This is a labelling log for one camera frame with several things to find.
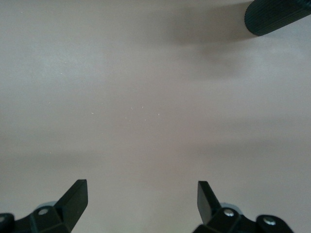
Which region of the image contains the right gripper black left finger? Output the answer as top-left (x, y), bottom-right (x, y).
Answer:
top-left (0, 179), bottom-right (88, 233)

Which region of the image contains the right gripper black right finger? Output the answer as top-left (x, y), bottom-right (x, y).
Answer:
top-left (193, 181), bottom-right (297, 233)

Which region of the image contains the black ribbed cylinder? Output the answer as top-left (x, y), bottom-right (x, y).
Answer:
top-left (244, 0), bottom-right (311, 37)

